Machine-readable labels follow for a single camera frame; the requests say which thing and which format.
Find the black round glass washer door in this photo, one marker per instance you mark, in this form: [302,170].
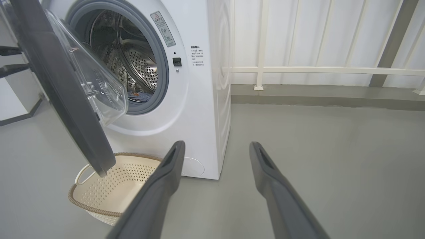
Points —
[59,83]

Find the grey warning sticker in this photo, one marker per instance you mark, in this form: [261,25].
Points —
[163,29]

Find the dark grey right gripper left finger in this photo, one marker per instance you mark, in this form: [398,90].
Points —
[156,199]

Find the blue cartoon print clothing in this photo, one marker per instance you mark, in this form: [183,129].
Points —
[141,97]

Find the white front-load washing machine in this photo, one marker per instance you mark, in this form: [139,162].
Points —
[199,116]

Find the round white filter cover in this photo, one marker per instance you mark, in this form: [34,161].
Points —
[194,167]

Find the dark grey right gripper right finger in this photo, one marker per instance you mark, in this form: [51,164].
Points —
[282,199]

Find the steel washing machine drum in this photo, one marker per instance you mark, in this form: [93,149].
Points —
[142,66]

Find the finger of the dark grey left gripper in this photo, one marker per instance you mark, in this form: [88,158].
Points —
[13,70]
[10,50]

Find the black door latch socket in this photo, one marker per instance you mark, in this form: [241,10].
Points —
[177,61]

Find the white metal railing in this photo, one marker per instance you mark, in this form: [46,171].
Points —
[262,33]

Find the cream perforated laundry basket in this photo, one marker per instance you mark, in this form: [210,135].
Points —
[113,186]

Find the grey metal post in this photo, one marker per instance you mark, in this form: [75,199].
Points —
[395,39]

